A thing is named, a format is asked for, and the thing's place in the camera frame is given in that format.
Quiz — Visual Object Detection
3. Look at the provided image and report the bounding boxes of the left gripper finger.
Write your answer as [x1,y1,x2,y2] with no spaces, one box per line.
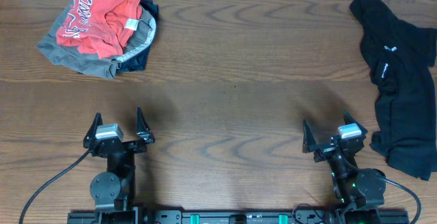
[84,113,102,145]
[136,107,154,143]

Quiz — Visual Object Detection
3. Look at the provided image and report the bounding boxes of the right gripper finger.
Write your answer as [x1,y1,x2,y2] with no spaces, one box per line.
[302,120,317,153]
[343,110,368,136]

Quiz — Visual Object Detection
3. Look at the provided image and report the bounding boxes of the red soccer t-shirt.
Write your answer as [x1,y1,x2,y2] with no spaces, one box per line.
[56,0,142,59]

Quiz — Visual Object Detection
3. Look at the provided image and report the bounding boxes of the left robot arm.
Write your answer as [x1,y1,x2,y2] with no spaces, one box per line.
[67,107,155,224]

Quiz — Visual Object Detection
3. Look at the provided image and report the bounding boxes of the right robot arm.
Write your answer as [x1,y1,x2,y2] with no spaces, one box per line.
[302,111,409,224]

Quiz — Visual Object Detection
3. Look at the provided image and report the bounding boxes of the grey-brown folded shorts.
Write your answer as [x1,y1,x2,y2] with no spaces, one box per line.
[37,0,139,79]

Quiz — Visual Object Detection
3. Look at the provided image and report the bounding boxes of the black t-shirt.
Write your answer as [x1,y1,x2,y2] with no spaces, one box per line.
[350,0,436,181]

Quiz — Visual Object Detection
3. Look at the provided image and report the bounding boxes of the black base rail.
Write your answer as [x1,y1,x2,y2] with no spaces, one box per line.
[67,207,410,224]

